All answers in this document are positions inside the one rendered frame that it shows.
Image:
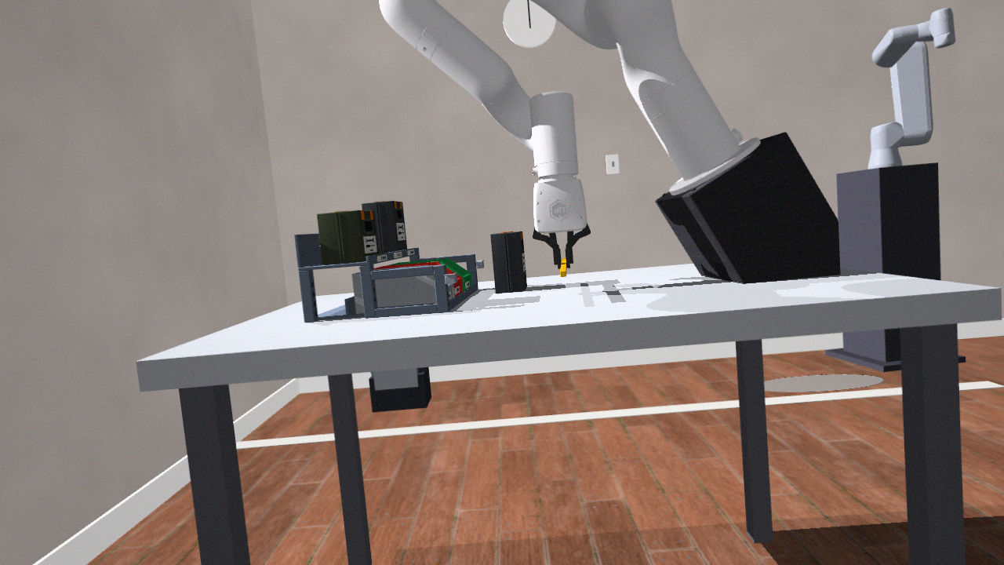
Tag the green open bin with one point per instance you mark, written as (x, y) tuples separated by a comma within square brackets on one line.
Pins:
[(454, 267)]

